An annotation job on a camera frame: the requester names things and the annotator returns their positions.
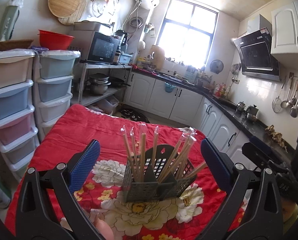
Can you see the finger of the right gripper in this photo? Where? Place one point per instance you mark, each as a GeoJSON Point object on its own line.
{"type": "Point", "coordinates": [261, 144]}
{"type": "Point", "coordinates": [260, 156]}

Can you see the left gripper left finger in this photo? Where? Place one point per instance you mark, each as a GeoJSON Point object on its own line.
{"type": "Point", "coordinates": [35, 216]}

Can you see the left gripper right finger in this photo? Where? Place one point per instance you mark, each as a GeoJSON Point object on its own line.
{"type": "Point", "coordinates": [263, 217]}

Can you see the wooden chopsticks pair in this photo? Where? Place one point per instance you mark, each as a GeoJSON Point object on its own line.
{"type": "Point", "coordinates": [154, 148]}
{"type": "Point", "coordinates": [142, 148]}
{"type": "Point", "coordinates": [197, 170]}
{"type": "Point", "coordinates": [127, 147]}
{"type": "Point", "coordinates": [178, 156]}

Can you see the person's right hand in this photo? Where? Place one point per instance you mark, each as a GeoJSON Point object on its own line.
{"type": "Point", "coordinates": [290, 213]}

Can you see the person's left hand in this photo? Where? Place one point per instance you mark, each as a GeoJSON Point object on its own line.
{"type": "Point", "coordinates": [97, 218]}

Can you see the metal teapot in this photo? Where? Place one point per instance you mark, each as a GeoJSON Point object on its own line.
{"type": "Point", "coordinates": [251, 113]}

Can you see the hanging strainer ladle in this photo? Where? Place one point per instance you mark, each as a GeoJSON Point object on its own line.
{"type": "Point", "coordinates": [277, 100]}

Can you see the left plastic drawer tower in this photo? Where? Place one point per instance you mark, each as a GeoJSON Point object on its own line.
{"type": "Point", "coordinates": [18, 131]}

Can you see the plastic drawer tower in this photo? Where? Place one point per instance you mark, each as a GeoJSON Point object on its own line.
{"type": "Point", "coordinates": [52, 77]}
{"type": "Point", "coordinates": [18, 131]}

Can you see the dark green utensil basket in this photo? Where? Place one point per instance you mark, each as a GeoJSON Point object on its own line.
{"type": "Point", "coordinates": [150, 189]}

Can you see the white lower cabinets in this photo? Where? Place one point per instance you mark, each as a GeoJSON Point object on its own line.
{"type": "Point", "coordinates": [228, 130]}

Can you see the black range hood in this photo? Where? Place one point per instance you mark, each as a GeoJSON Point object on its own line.
{"type": "Point", "coordinates": [254, 50]}

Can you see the red floral tablecloth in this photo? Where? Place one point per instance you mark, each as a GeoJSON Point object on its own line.
{"type": "Point", "coordinates": [102, 196]}

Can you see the white upper cabinet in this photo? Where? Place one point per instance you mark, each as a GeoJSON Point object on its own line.
{"type": "Point", "coordinates": [285, 29]}

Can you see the metal storage shelf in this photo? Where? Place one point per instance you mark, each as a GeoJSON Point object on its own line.
{"type": "Point", "coordinates": [81, 90]}

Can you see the stainless steel pot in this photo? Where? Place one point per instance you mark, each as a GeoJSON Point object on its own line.
{"type": "Point", "coordinates": [99, 83]}

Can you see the right plastic drawer tower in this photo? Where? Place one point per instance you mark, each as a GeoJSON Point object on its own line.
{"type": "Point", "coordinates": [52, 77]}

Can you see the window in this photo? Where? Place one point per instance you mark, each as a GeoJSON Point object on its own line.
{"type": "Point", "coordinates": [187, 32]}

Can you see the wicker basket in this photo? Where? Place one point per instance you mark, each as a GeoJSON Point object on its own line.
{"type": "Point", "coordinates": [15, 44]}

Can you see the red plastic basin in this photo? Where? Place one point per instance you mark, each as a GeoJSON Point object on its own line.
{"type": "Point", "coordinates": [54, 41]}

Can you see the black microwave oven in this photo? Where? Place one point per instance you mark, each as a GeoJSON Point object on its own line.
{"type": "Point", "coordinates": [94, 46]}

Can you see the green hanging bag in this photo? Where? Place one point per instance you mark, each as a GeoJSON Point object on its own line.
{"type": "Point", "coordinates": [9, 19]}

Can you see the small wall fan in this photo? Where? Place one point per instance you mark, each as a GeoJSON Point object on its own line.
{"type": "Point", "coordinates": [216, 66]}

